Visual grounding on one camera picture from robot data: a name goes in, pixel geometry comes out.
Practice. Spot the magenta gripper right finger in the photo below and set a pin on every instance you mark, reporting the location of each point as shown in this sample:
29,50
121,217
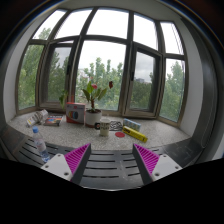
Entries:
152,166

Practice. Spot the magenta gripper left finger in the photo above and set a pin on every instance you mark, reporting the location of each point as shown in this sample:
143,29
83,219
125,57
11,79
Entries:
70,166

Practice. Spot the clear plastic water bottle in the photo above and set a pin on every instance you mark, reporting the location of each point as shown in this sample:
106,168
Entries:
40,144

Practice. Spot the yellow glue box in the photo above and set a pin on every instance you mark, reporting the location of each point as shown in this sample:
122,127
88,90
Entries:
135,134

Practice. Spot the red round coaster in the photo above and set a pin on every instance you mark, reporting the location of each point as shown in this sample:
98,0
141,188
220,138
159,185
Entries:
120,134

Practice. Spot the black tape roll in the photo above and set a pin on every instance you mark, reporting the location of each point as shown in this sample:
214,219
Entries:
97,126

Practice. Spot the colourful pencil box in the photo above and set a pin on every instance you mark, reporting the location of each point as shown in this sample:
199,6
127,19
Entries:
53,120

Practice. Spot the light blue tissue pack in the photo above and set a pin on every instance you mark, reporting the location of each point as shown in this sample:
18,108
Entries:
131,124

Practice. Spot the red and white box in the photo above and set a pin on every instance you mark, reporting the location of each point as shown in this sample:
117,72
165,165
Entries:
75,113

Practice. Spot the white pot with plant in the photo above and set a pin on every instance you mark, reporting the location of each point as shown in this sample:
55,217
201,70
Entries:
92,93

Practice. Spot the white mug with print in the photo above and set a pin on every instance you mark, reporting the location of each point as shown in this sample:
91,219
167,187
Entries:
104,127

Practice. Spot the black white patterned card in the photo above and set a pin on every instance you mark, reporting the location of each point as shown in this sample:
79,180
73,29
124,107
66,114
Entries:
116,126

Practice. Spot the white printed packet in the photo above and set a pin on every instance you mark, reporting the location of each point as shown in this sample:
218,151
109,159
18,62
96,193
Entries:
38,117

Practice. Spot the brown window frame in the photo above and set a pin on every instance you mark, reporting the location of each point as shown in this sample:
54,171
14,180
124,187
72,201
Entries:
142,56

